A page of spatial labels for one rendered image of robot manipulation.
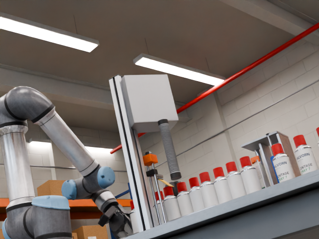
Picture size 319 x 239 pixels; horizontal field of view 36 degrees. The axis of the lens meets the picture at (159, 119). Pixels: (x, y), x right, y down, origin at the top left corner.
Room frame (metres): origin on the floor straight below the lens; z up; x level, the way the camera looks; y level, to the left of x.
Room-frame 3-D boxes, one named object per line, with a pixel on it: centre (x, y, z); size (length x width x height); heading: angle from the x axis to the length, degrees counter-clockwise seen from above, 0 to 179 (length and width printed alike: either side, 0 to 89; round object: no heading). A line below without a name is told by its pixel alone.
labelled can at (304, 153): (1.46, -0.41, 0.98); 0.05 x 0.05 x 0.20
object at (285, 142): (1.61, -0.33, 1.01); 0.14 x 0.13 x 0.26; 60
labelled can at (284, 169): (1.50, -0.34, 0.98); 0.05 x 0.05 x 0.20
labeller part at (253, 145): (1.62, -0.33, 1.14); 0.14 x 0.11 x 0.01; 60
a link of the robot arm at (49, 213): (1.55, 0.42, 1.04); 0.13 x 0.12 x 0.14; 54
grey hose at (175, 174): (1.58, -0.01, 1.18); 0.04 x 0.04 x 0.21
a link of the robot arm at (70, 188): (1.81, 0.36, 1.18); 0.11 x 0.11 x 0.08; 54
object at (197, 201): (1.67, -0.07, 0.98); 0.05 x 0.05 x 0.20
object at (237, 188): (1.58, -0.20, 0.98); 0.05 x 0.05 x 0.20
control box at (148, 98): (1.62, 0.03, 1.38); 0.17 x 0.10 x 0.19; 115
